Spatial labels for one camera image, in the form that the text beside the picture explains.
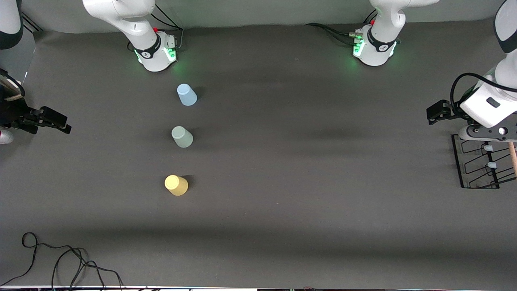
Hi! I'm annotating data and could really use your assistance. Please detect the black wire cup holder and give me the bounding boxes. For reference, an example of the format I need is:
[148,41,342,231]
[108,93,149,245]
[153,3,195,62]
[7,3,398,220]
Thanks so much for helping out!
[452,134,517,190]

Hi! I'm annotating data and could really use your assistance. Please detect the pale green plastic cup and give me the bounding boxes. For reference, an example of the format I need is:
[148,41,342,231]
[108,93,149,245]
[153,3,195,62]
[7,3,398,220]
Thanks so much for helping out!
[171,126,193,148]

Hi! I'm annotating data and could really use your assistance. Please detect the yellow plastic cup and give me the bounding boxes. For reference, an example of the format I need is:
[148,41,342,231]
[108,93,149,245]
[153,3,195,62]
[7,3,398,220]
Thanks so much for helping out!
[164,175,189,196]

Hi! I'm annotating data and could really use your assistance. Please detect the light blue plastic cup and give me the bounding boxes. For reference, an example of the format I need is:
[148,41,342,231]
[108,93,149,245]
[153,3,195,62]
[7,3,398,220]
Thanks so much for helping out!
[177,84,198,106]

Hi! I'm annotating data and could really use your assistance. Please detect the dark grey table mat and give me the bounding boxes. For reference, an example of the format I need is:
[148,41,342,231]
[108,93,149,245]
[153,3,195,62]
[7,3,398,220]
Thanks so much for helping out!
[0,14,517,288]

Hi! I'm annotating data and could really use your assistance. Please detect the black left arm wrist cable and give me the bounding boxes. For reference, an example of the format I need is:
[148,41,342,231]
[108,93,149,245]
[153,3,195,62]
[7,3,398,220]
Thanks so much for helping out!
[450,73,517,118]

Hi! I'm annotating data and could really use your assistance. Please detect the black arm wrist cable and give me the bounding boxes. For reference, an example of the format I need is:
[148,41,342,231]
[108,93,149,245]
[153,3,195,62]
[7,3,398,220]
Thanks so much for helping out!
[0,69,25,97]
[450,73,517,118]

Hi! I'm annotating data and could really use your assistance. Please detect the black right arm wrist cable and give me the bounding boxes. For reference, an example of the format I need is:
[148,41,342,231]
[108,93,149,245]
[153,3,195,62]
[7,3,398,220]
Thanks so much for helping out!
[0,69,25,97]

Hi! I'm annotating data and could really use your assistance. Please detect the black metal rail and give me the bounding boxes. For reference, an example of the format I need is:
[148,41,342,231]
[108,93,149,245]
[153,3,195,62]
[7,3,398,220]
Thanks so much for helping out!
[21,12,43,33]

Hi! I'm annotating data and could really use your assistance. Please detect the loose thin black cable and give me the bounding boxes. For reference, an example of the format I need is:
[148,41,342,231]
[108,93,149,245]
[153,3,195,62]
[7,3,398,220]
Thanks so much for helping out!
[0,232,124,288]

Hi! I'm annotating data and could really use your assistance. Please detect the black left arm base cable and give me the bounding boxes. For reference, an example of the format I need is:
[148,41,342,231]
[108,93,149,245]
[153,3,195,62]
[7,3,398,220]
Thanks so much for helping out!
[305,23,360,45]

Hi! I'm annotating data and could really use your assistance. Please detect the black arm base cable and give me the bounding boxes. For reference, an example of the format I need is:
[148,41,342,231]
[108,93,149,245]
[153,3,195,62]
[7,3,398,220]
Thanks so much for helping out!
[151,4,184,51]
[305,23,360,45]

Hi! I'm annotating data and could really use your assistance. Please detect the black right arm base cable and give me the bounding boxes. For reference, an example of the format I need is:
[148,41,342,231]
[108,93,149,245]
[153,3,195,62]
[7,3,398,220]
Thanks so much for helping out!
[151,4,184,51]

